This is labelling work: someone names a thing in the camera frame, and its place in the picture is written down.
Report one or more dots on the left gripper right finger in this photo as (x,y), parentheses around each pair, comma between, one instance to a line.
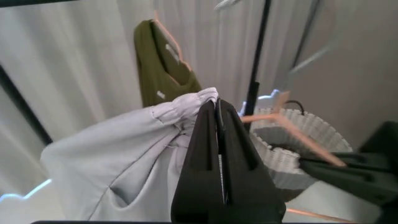
(252,193)

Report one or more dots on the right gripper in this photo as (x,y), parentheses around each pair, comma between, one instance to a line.
(385,137)

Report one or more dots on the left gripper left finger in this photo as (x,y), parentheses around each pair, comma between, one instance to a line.
(196,186)

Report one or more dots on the pink clothes hanger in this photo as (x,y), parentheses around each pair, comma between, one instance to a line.
(295,132)
(173,42)

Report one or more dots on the pale grey garment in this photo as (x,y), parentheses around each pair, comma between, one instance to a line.
(124,140)

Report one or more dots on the green shirt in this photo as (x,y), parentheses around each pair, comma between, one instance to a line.
(149,77)

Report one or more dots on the white laundry basket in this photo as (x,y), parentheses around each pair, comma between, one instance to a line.
(311,124)

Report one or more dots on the black clothes rack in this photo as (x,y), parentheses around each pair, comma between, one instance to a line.
(255,62)

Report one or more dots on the white curtain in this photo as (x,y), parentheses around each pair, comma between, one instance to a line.
(77,46)

